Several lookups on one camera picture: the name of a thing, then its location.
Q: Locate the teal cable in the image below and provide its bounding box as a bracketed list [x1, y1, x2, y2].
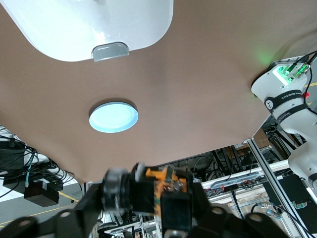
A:
[24, 158, 33, 187]

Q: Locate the orange push button switch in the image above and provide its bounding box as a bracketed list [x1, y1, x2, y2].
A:
[102, 165, 194, 235]

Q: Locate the black power supply box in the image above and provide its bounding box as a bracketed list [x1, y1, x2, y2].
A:
[23, 179, 60, 208]

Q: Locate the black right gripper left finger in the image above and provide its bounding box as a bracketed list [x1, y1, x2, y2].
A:
[0, 181, 105, 238]

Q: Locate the black cable bundle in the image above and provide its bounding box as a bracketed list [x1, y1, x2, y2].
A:
[0, 123, 78, 199]

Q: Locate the white lidded storage box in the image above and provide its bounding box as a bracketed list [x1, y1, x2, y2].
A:
[0, 0, 174, 63]

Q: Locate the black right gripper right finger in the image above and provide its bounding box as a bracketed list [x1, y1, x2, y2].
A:
[191, 181, 300, 238]

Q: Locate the brown table cover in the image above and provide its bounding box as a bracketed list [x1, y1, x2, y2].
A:
[0, 0, 317, 183]

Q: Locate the light blue round plate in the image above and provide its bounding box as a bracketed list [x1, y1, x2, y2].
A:
[88, 100, 140, 135]

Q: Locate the black left arm base cable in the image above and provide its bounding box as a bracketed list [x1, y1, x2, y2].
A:
[285, 50, 317, 75]

